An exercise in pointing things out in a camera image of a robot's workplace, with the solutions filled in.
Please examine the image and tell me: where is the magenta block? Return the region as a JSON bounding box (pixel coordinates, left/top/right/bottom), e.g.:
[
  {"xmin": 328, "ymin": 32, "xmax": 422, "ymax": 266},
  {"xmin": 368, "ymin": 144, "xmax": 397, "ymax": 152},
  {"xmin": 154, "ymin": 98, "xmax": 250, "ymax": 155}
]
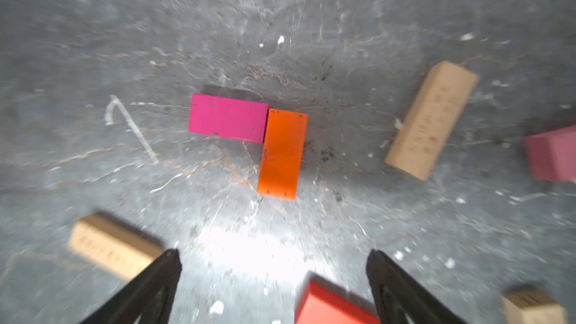
[{"xmin": 188, "ymin": 94, "xmax": 269, "ymax": 144}]

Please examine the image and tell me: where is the wooden block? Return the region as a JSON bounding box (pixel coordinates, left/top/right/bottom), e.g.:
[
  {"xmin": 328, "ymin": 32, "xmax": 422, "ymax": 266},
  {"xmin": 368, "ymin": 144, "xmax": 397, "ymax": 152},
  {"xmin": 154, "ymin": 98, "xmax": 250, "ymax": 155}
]
[
  {"xmin": 385, "ymin": 61, "xmax": 480, "ymax": 181},
  {"xmin": 68, "ymin": 214, "xmax": 164, "ymax": 281},
  {"xmin": 502, "ymin": 289, "xmax": 568, "ymax": 324}
]

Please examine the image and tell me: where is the red block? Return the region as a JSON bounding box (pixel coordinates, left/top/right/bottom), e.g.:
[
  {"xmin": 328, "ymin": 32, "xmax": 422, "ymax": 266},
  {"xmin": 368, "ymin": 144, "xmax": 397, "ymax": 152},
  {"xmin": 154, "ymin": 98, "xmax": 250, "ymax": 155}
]
[{"xmin": 294, "ymin": 282, "xmax": 380, "ymax": 324}]

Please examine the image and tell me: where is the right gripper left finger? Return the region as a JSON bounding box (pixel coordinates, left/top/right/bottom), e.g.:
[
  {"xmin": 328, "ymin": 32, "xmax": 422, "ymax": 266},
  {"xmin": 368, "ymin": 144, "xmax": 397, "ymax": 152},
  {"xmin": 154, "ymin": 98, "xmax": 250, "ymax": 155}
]
[{"xmin": 82, "ymin": 248, "xmax": 182, "ymax": 324}]

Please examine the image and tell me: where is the orange block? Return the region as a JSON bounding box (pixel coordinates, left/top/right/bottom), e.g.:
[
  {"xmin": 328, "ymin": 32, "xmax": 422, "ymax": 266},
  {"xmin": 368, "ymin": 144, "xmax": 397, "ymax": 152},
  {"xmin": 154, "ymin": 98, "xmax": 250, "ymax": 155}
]
[{"xmin": 256, "ymin": 109, "xmax": 308, "ymax": 200}]

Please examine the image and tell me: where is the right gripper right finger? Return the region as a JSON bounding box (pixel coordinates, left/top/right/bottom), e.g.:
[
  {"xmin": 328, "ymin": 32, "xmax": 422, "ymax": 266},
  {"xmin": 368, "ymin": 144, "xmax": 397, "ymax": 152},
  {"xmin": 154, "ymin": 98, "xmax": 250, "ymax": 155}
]
[{"xmin": 366, "ymin": 250, "xmax": 465, "ymax": 324}]

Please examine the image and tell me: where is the light pink block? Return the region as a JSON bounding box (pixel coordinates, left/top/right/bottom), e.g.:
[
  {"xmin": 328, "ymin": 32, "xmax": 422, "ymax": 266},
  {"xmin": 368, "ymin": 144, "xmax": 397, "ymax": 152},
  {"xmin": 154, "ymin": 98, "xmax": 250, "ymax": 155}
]
[{"xmin": 524, "ymin": 126, "xmax": 575, "ymax": 182}]

